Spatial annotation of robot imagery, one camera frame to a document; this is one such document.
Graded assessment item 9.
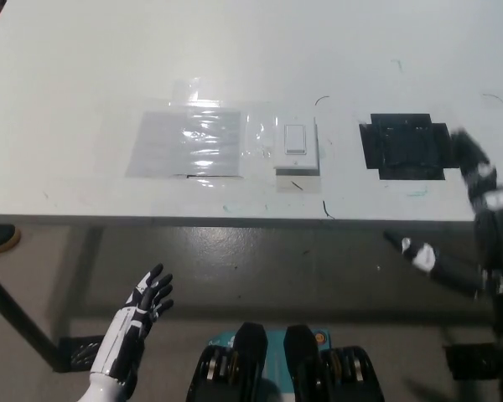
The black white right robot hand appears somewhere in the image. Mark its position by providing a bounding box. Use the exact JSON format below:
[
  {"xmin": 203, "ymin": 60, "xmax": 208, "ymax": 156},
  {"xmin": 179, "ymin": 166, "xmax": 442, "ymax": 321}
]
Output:
[{"xmin": 382, "ymin": 129, "xmax": 503, "ymax": 302}]

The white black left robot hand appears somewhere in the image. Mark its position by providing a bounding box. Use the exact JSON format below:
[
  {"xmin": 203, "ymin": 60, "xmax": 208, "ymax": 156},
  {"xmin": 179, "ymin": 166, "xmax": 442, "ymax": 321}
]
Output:
[{"xmin": 90, "ymin": 263, "xmax": 175, "ymax": 385}]

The black table foot plate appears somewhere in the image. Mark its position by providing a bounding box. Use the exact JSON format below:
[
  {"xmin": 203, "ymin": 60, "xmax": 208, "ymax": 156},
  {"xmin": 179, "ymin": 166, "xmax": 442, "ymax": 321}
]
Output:
[
  {"xmin": 57, "ymin": 336, "xmax": 106, "ymax": 374},
  {"xmin": 443, "ymin": 343, "xmax": 500, "ymax": 382}
]

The grey upright table leg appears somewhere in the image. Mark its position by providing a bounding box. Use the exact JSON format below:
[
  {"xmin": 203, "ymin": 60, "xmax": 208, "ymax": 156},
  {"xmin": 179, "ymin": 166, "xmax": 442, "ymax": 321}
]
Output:
[{"xmin": 69, "ymin": 225, "xmax": 105, "ymax": 338}]

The black tape patch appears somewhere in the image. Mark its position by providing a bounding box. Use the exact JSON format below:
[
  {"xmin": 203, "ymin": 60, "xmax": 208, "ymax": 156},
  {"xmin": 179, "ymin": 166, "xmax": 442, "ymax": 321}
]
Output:
[{"xmin": 358, "ymin": 112, "xmax": 463, "ymax": 182}]

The clear plastic film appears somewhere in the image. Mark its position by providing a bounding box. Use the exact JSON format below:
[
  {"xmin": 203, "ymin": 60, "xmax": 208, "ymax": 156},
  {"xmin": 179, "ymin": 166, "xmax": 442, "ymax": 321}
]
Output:
[{"xmin": 241, "ymin": 111, "xmax": 278, "ymax": 160}]

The clear tape strip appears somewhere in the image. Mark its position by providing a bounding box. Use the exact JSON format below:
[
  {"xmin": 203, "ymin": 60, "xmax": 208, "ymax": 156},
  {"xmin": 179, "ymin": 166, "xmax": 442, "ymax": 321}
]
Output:
[{"xmin": 170, "ymin": 77, "xmax": 226, "ymax": 111}]

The white wall light switch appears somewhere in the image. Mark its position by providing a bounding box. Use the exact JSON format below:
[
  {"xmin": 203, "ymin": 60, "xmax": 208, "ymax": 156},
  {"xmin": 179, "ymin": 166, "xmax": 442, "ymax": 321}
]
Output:
[{"xmin": 272, "ymin": 116, "xmax": 322, "ymax": 177}]

